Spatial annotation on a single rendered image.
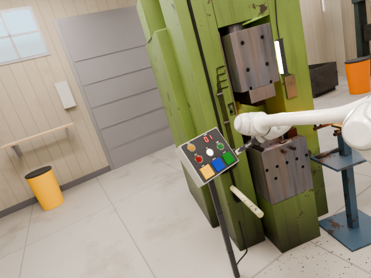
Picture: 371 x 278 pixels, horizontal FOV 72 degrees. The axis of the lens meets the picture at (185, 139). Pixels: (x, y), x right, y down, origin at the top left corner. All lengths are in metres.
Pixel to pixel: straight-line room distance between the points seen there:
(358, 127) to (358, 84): 5.99
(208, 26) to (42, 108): 4.02
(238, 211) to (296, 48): 1.38
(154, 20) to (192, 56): 0.79
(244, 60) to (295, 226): 1.38
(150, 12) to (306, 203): 2.11
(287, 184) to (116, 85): 4.14
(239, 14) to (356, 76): 4.99
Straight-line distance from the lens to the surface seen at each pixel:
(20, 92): 5.39
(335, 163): 2.17
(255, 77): 1.88
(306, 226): 2.43
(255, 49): 1.89
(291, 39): 2.22
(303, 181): 2.22
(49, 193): 4.88
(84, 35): 5.50
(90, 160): 5.53
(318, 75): 7.05
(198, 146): 1.62
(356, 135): 0.83
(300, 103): 2.28
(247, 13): 2.06
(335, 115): 1.13
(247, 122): 1.21
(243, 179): 2.17
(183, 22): 1.88
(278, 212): 2.20
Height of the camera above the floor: 1.66
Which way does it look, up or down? 16 degrees down
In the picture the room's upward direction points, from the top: 16 degrees counter-clockwise
